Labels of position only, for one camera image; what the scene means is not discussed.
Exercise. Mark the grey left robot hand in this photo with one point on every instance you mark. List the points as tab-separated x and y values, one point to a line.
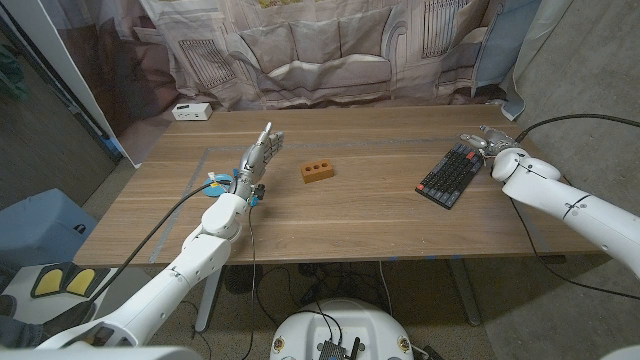
255	160

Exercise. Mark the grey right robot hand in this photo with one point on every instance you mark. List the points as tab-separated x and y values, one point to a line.
495	142

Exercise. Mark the black keyboard with red keys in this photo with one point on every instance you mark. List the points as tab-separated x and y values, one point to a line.
450	175

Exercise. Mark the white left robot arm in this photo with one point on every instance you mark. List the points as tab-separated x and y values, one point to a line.
170	280

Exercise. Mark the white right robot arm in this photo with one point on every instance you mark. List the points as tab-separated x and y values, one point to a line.
575	205

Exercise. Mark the orange brick block with holes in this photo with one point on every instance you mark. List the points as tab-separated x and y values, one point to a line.
317	171

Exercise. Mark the blue round disc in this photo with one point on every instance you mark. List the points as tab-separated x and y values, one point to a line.
215	190

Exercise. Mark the white power strip box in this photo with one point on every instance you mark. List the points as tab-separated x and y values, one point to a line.
192	111

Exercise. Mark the grey tape line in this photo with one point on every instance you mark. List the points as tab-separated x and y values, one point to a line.
350	144

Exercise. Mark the black round floor device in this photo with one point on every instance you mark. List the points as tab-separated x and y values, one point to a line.
242	278

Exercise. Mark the printed living room backdrop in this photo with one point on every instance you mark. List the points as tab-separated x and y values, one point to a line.
320	55

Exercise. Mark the white table leg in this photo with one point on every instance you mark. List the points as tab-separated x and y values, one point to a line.
209	300

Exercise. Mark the grey table leg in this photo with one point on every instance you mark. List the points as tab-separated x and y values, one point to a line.
465	295

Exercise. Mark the white-edged dark partition panel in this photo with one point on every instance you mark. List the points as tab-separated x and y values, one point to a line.
115	75

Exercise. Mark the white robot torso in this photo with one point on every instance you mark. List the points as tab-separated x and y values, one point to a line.
345	320

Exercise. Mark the black torso electronics module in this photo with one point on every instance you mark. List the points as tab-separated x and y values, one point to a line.
332	350

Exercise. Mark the black yellow foot pedal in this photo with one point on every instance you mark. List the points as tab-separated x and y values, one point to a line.
67	281

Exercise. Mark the blue-grey plastic bin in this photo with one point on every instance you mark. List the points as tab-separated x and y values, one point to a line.
40	230

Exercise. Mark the white floor plate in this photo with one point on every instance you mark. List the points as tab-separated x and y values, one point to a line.
30	307

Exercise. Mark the person's leg in jeans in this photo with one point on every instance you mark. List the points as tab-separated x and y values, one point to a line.
25	332

